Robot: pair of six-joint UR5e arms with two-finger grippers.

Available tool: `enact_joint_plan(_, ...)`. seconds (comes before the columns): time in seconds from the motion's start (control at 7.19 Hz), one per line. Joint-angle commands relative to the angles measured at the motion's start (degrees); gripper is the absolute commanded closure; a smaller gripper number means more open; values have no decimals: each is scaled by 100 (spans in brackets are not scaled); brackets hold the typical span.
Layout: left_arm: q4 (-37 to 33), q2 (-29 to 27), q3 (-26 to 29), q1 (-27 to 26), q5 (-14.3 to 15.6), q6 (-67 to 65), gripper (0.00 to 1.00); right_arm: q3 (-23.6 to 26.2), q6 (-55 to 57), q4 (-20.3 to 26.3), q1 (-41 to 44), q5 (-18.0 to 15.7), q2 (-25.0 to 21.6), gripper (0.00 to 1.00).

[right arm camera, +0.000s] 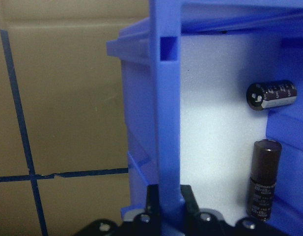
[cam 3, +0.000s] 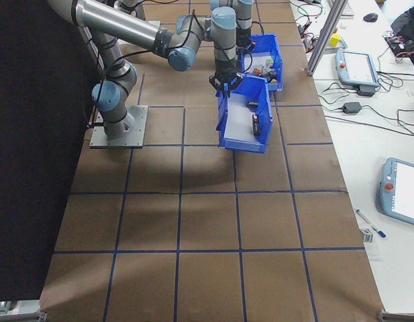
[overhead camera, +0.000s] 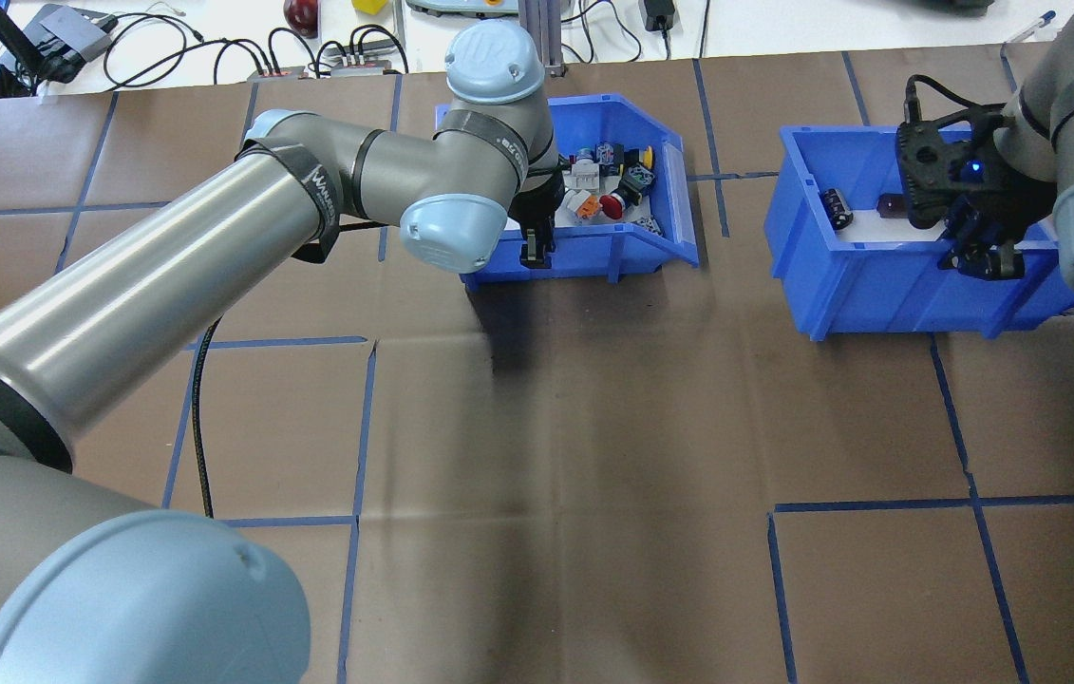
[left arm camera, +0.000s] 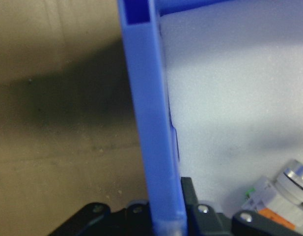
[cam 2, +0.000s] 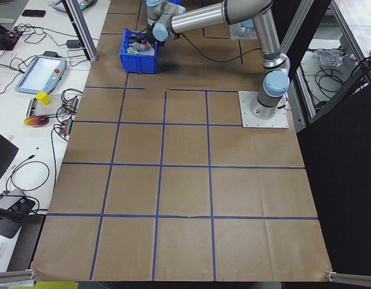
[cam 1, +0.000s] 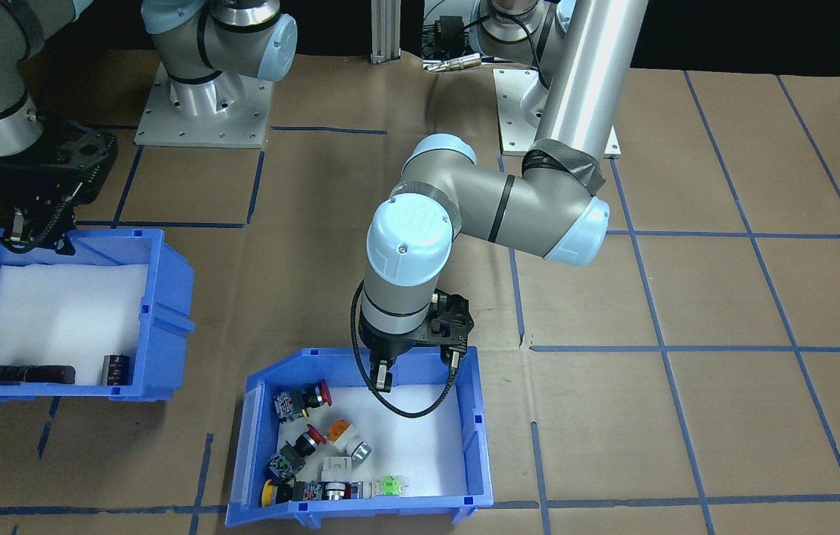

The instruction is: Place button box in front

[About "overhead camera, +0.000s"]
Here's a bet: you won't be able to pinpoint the assorted small items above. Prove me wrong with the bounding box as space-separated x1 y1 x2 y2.
551 157 667 235

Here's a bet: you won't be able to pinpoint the white blue pen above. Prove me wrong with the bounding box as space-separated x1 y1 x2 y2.
1002 10 1058 45

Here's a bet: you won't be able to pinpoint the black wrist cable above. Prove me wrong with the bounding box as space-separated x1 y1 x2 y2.
191 318 217 520
905 73 1012 124

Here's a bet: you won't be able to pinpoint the black looped cable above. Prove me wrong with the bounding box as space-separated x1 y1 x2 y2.
104 11 215 88

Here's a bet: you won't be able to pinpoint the black stand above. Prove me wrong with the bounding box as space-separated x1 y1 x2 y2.
0 0 55 89

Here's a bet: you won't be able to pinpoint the aluminium profile post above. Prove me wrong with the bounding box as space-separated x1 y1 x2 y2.
518 0 569 79

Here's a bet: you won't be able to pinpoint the blue bin with capacitors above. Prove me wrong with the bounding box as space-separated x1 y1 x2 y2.
763 123 1074 342

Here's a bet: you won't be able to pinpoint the grey teach pendant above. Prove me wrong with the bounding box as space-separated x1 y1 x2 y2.
405 0 520 21

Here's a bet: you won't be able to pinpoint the white foam bin liner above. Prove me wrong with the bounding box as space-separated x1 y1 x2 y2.
821 202 1062 251

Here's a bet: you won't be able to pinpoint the black hub cables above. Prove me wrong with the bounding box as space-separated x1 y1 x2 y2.
212 24 410 79

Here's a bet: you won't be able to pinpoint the blue bin with buttons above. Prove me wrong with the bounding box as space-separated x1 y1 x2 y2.
435 92 701 290

